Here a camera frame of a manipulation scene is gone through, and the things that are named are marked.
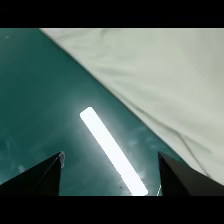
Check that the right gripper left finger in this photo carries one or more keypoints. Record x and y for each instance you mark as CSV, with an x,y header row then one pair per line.
x,y
43,178

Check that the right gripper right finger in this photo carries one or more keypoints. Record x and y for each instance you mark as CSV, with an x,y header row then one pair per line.
x,y
180,180

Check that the white garment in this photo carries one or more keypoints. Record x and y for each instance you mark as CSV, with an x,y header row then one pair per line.
x,y
160,73

